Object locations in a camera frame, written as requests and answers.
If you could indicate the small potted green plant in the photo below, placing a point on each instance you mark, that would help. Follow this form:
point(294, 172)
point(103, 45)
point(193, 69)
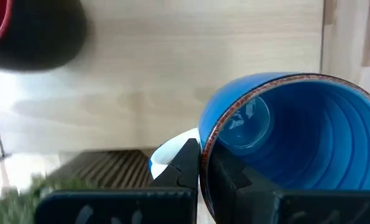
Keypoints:
point(104, 169)

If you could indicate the dark mug red inside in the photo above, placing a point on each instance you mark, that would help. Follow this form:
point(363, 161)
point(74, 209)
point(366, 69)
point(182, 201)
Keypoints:
point(32, 31)

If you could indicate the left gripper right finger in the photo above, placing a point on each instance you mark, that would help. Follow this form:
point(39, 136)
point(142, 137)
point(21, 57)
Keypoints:
point(296, 208)

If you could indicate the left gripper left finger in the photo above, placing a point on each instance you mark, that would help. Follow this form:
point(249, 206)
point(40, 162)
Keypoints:
point(125, 208)

